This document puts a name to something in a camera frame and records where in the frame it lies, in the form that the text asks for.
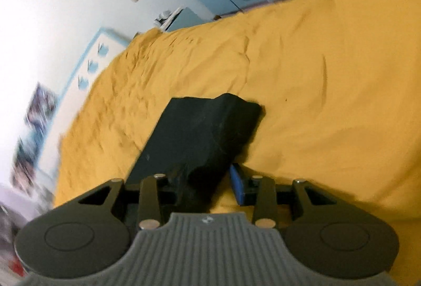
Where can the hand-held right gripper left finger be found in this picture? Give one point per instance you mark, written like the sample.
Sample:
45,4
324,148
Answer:
149,202

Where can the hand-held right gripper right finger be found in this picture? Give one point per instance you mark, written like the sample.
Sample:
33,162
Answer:
239,185

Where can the black pants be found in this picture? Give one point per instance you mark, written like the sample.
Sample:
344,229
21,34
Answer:
204,134

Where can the yellow bed sheet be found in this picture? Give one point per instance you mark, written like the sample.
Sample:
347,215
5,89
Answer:
329,91

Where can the wall poster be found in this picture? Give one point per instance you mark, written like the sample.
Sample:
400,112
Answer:
26,166
41,108

